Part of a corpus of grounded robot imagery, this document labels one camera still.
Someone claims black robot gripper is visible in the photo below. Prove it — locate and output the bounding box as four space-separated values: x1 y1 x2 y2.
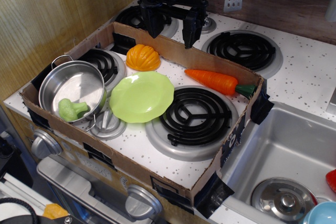
139 0 208 49

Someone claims green toy broccoli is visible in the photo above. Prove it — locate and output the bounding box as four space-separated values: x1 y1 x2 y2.
58 98 88 122

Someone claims silver back stovetop knob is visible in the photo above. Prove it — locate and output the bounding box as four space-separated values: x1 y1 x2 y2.
202 16 217 34

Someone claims silver stovetop knob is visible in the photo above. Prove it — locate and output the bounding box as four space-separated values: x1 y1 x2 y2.
202 16 217 34
89 109 127 141

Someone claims back left black burner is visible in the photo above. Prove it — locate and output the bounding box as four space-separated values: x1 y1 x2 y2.
110 6 179 38

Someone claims black burner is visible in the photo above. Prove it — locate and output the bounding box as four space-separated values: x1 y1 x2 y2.
202 30 283 79
145 86 239 162
79 48 127 97
110 6 179 38

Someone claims orange toy pumpkin half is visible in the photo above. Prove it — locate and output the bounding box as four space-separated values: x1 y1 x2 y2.
126 44 161 71

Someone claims back right black burner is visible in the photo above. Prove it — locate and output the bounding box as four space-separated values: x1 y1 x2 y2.
202 30 283 79

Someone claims front left black burner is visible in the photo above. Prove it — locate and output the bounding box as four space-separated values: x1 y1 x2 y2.
79 48 127 97

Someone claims orange toy carrot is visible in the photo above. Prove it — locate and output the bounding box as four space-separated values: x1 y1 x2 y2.
184 69 257 98

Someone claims green plastic plate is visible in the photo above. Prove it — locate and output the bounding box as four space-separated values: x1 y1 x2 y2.
109 71 174 123

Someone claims front right black burner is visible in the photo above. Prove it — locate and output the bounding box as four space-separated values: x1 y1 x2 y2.
145 86 239 162

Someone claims silver metal pot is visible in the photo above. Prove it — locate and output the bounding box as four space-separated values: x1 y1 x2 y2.
38 55 107 123

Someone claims silver front stovetop knob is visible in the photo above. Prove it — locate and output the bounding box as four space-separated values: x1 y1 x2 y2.
89 109 127 141

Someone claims grey toy sink basin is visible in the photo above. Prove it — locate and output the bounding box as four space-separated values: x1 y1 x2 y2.
215 103 335 223

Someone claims left silver oven knob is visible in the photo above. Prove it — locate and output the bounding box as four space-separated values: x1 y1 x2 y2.
31 129 62 159

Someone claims silver oven knob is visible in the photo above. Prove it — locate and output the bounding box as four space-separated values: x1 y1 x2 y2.
125 184 163 220
31 129 62 159

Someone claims right silver oven knob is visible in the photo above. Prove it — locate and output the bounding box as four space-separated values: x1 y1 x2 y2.
125 184 163 220

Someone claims silver pot lid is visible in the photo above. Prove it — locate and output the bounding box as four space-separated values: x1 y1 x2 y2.
250 177 318 223

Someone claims red toy item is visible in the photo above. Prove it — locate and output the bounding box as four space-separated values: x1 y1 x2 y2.
326 169 336 192

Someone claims orange yellow object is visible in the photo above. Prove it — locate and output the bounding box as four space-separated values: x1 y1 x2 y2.
43 203 69 219

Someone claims light blue bowl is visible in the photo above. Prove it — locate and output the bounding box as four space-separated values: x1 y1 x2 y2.
301 201 335 224

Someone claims silver oven door handle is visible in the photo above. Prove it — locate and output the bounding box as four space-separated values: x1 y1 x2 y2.
37 157 135 223

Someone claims black cable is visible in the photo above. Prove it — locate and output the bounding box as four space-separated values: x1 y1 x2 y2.
0 197 39 224

